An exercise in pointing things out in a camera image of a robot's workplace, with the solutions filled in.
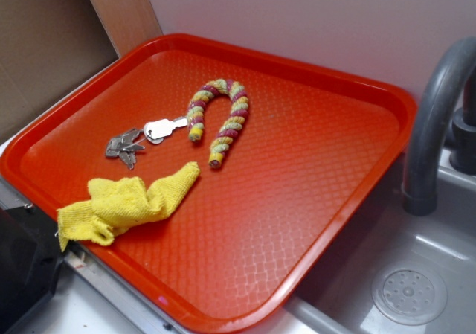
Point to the yellow cloth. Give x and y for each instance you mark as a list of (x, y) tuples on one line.
[(116, 206)]

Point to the red plastic tray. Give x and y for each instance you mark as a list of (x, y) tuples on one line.
[(315, 143)]

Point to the large silver key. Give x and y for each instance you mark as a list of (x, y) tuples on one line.
[(156, 131)]

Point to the bunch of small grey keys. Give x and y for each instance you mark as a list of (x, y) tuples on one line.
[(125, 146)]

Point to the grey curved faucet spout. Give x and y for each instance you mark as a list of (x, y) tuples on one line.
[(442, 97)]

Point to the wooden board strip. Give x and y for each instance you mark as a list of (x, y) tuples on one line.
[(128, 23)]

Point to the grey plastic sink basin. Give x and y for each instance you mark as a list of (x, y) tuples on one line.
[(335, 296)]

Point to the brown cardboard panel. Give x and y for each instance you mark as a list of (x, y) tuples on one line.
[(48, 48)]

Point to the round sink drain cover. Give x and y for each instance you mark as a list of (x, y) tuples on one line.
[(409, 293)]

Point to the black box at left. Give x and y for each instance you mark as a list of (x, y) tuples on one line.
[(30, 264)]

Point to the twisted multicolour rope toy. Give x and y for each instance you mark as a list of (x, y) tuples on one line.
[(232, 126)]

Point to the dark faucet handle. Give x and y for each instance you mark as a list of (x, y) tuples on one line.
[(462, 157)]

